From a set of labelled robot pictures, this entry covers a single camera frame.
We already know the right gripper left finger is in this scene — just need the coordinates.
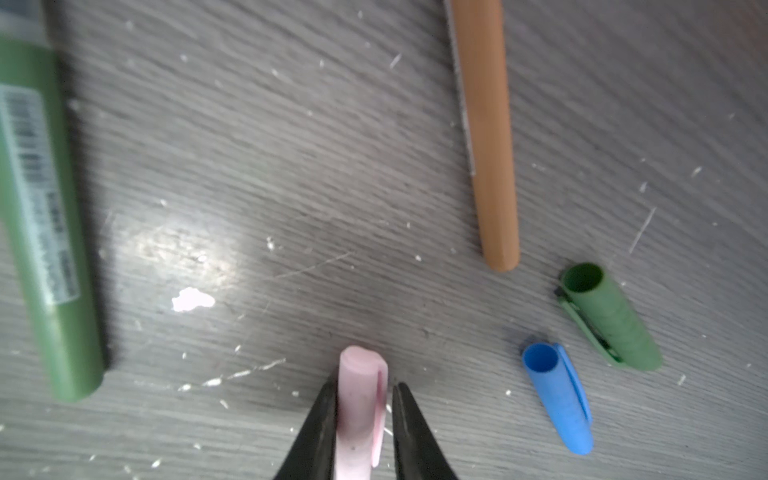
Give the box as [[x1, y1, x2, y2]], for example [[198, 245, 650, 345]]
[[274, 377, 337, 480]]

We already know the blue pen cap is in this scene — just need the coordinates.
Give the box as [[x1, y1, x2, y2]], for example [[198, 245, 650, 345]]
[[522, 342, 594, 455]]

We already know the green pen cap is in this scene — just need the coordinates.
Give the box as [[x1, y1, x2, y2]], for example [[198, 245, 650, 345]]
[[556, 262, 663, 371]]

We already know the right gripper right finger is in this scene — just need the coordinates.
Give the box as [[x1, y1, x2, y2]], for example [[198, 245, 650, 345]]
[[392, 382, 458, 480]]

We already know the green pen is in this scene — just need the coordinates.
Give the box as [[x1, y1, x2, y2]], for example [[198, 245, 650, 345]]
[[1, 1, 106, 402]]

